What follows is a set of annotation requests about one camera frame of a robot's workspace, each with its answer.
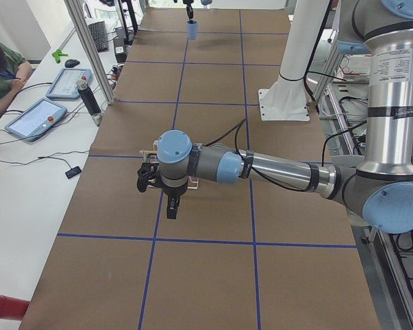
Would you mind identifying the white wire cup holder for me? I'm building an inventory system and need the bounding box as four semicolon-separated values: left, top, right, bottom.
140;140;200;190

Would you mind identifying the far teach pendant tablet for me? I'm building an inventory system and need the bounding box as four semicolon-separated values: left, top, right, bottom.
45;68;92;100

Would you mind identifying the small black phone device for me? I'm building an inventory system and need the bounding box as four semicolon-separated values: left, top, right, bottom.
65;166;82;179

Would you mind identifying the aluminium frame post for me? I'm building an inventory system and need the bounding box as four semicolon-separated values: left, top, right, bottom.
64;0;115;105

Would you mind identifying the green plastic tool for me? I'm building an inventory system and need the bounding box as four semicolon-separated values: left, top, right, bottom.
52;49;68;63

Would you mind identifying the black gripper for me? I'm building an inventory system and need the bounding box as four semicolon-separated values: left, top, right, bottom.
160;174;188;219

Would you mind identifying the black computer mouse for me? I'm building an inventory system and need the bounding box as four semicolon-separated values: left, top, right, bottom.
64;59;80;68

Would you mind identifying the black water bottle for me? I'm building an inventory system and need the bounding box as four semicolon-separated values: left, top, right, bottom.
76;79;101;116

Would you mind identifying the red cylinder tube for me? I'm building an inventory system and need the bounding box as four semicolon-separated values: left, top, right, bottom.
0;295;30;321

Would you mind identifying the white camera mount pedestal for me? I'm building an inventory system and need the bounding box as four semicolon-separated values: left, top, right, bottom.
259;0;330;122

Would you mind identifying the teach pendant tablet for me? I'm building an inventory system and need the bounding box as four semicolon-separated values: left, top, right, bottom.
5;98;67;142
45;68;92;100

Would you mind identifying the seated person green shirt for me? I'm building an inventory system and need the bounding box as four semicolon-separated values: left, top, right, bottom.
0;43;32;117

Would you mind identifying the light blue plastic cup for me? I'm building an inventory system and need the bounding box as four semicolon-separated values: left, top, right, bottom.
186;20;198;41

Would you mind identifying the near teach pendant tablet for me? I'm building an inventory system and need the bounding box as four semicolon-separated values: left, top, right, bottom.
5;98;67;142

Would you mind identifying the black keyboard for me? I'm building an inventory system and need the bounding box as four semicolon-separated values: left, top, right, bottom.
87;21;108;52

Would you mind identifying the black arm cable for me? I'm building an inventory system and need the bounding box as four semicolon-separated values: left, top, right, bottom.
204;118;369;190

